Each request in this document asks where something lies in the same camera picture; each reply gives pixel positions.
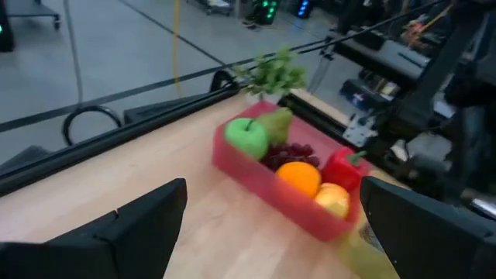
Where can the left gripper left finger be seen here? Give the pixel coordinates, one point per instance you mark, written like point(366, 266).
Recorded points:
point(147, 232)

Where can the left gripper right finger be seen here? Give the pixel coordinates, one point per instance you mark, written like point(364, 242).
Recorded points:
point(418, 232)

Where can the yellow toy mango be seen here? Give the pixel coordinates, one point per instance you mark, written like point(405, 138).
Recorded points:
point(333, 199)

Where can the red toy bell pepper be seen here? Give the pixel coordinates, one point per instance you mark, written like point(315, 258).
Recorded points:
point(343, 170)

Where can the toy orange fruit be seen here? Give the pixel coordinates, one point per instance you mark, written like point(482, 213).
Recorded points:
point(299, 178)

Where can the green toy apple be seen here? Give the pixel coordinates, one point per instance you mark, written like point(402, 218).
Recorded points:
point(247, 136)

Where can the dark red toy grapes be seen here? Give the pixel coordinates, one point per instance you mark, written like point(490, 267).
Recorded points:
point(288, 154)

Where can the green toy pear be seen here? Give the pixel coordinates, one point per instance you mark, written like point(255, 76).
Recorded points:
point(278, 124)

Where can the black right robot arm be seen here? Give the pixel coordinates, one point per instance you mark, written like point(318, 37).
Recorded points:
point(476, 89)

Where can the yellow plastic bin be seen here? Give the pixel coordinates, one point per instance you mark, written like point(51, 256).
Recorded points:
point(364, 259)

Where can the red plastic bin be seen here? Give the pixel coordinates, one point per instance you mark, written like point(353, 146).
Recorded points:
point(248, 174)

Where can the black wedge-shaped box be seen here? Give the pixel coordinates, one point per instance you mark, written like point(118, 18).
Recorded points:
point(23, 159)

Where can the dark side desk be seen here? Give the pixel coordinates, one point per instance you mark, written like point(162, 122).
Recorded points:
point(387, 58)

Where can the small green artificial plant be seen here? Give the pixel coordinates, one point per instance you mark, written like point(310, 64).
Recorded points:
point(273, 75)

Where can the black metal table frame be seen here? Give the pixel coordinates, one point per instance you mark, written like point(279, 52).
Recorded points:
point(116, 135)

